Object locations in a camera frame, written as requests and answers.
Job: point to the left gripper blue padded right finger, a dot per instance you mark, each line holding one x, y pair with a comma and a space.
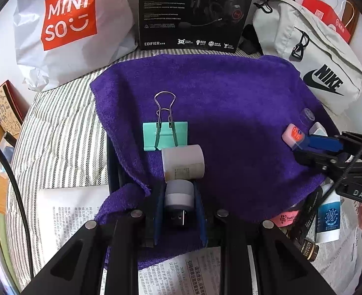
200, 215

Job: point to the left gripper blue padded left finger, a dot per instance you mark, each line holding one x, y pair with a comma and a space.
160, 193

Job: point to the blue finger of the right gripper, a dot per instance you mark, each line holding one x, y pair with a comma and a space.
319, 142

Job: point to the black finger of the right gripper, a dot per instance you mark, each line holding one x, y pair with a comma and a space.
318, 160

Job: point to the pink blue vaseline jar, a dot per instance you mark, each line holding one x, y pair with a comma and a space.
295, 138

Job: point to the white blue lotion bottle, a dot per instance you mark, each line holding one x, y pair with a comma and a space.
328, 219

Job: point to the pink highlighter pen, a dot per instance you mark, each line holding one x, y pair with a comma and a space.
285, 218

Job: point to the black rectangular tube box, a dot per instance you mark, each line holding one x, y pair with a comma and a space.
305, 217

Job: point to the black gold Grand Reserve bottle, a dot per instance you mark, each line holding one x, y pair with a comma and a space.
308, 248

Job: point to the white USB charger cube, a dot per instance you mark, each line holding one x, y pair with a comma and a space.
317, 129

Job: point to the clear plastic cap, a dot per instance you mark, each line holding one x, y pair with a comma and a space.
307, 118

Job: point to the white tape roll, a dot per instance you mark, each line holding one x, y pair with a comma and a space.
185, 162

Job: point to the teal binder clip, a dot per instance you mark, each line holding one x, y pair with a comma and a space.
165, 132

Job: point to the purple towel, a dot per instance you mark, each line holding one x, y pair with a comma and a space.
236, 109

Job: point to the newspaper sheets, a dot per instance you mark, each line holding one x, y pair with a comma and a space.
61, 212

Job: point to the red paper bag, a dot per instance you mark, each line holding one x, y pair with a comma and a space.
326, 13

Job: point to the white Nike waist bag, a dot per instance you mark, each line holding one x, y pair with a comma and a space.
327, 64

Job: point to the brown patterned book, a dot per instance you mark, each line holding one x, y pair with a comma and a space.
11, 117

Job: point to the black headset box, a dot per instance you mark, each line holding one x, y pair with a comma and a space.
213, 25

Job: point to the white Miniso shopping bag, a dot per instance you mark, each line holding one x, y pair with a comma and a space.
57, 41

